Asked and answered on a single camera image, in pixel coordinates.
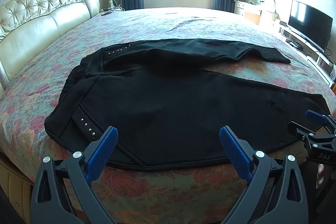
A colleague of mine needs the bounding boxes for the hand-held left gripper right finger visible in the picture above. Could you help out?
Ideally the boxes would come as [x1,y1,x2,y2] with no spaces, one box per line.
[219,126,306,224]

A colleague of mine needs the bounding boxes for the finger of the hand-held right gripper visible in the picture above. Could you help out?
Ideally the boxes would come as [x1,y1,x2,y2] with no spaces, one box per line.
[305,110,336,133]
[288,121,317,141]

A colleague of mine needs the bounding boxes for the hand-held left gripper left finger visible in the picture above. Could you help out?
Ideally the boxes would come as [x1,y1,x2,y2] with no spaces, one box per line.
[31,126,119,224]

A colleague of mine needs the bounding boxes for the black pants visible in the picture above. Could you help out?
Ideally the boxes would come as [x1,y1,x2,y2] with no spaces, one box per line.
[44,39,332,172]

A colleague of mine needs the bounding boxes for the person's right hand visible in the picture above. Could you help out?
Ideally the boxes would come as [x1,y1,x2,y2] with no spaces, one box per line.
[316,164,326,189]

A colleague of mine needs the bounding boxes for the white television stand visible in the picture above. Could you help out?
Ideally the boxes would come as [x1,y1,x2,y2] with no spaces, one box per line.
[278,21,336,83]

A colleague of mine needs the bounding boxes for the floral bedspread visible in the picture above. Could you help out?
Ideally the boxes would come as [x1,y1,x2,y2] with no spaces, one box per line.
[0,7,336,224]

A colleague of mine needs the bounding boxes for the black television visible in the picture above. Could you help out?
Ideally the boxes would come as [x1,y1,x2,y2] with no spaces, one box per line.
[288,0,333,53]

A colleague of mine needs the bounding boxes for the white dressing table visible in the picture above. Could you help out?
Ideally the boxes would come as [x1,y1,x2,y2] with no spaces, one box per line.
[234,0,279,27]

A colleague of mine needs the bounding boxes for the cream tufted leather headboard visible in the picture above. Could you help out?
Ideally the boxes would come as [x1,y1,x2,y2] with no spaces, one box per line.
[0,0,101,219]

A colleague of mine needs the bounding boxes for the white power cable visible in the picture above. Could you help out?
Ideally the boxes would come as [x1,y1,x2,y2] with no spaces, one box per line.
[101,6,124,13]

